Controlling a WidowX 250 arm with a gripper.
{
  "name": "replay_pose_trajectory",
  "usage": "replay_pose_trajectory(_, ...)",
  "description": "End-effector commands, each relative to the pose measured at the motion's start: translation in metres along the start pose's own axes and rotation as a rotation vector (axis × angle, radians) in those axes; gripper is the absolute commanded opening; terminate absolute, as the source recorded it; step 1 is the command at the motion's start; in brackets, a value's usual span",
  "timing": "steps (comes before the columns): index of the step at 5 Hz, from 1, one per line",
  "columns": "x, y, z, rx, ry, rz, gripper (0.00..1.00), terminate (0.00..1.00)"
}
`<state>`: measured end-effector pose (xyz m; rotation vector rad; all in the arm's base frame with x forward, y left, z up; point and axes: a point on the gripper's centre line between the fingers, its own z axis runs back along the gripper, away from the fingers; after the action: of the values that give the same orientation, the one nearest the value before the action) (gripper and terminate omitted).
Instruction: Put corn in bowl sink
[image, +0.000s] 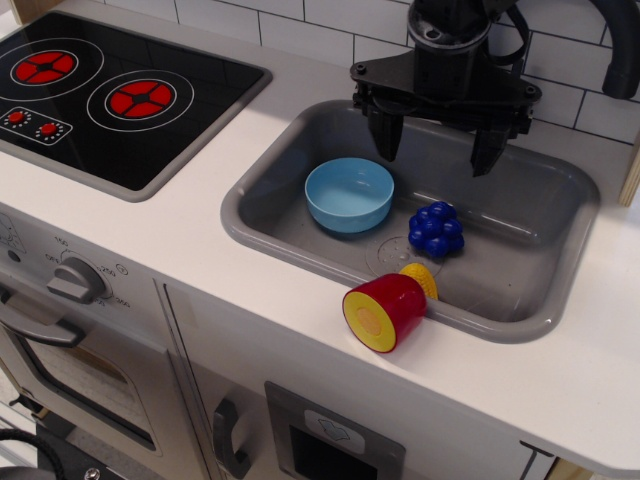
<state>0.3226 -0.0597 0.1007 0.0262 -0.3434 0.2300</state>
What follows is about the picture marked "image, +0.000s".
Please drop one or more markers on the black toy faucet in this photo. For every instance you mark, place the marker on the black toy faucet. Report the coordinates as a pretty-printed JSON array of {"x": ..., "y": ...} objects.
[{"x": 621, "y": 80}]

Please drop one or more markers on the grey dishwasher panel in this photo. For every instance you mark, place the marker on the grey dishwasher panel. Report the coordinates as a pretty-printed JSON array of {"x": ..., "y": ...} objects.
[{"x": 313, "y": 442}]

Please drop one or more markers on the blue toy grapes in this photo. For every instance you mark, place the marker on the blue toy grapes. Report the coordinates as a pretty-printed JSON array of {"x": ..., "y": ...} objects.
[{"x": 436, "y": 230}]

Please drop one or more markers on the black toy stovetop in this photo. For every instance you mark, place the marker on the black toy stovetop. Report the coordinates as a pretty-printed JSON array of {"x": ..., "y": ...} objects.
[{"x": 112, "y": 109}]

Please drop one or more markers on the grey toy sink basin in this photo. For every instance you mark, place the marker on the grey toy sink basin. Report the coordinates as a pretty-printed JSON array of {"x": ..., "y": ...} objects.
[{"x": 525, "y": 224}]

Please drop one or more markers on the yellow toy corn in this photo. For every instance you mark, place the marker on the yellow toy corn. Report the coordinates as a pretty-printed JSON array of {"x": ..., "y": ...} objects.
[{"x": 422, "y": 275}]

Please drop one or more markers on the grey cabinet door handle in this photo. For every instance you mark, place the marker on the grey cabinet door handle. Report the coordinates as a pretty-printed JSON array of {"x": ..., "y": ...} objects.
[{"x": 236, "y": 463}]

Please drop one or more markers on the toy oven door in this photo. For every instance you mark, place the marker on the toy oven door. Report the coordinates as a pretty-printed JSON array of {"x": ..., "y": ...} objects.
[{"x": 82, "y": 388}]

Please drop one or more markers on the light blue plastic bowl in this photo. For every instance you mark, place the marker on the light blue plastic bowl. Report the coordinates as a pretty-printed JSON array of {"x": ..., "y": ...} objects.
[{"x": 349, "y": 195}]

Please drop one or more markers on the grey oven door handle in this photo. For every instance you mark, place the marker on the grey oven door handle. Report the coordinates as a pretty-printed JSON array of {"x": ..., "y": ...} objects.
[{"x": 61, "y": 333}]

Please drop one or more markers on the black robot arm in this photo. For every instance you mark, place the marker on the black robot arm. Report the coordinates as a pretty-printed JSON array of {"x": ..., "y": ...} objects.
[{"x": 457, "y": 27}]

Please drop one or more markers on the red yellow toy fruit half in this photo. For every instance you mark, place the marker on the red yellow toy fruit half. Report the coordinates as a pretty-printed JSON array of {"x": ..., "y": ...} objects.
[{"x": 384, "y": 312}]

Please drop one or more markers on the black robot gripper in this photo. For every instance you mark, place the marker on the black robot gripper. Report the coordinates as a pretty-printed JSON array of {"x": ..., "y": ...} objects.
[{"x": 465, "y": 90}]

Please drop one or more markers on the grey oven knob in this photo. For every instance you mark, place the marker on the grey oven knob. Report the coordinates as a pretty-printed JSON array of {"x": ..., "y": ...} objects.
[{"x": 75, "y": 280}]

